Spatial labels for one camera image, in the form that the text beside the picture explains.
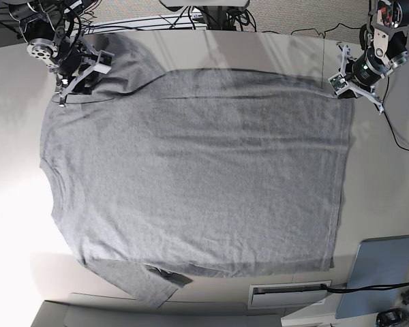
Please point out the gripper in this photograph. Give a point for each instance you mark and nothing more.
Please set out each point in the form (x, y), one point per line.
(75, 75)
(366, 73)

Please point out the grey T-shirt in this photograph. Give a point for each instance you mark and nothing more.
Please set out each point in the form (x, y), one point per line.
(159, 176)

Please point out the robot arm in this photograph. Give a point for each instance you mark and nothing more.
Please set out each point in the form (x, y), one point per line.
(54, 33)
(383, 40)

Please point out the grey monitor back panel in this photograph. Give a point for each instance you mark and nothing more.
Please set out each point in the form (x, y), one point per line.
(379, 261)

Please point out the black device bottom right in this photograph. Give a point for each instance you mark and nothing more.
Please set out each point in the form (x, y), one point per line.
(392, 317)

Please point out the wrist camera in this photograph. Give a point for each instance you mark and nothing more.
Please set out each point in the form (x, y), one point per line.
(104, 61)
(339, 84)

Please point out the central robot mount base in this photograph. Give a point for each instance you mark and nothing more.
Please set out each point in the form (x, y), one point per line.
(216, 15)

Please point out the white cable tray slot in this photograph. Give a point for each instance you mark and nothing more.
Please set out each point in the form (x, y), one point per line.
(280, 296)

